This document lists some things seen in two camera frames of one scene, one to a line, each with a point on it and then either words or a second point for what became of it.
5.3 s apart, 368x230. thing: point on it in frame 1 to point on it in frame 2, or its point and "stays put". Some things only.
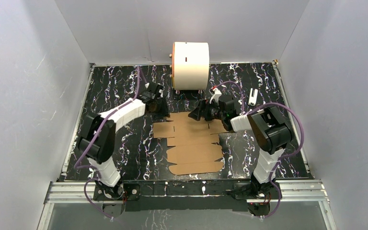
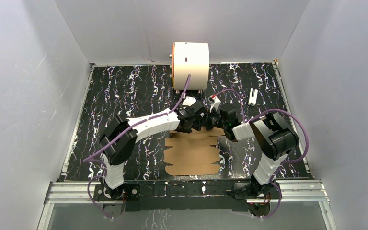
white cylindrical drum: [190, 66] stays put
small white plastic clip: [252, 100] stays put
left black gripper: [160, 106] to [196, 120]
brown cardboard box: [194, 149] stays put
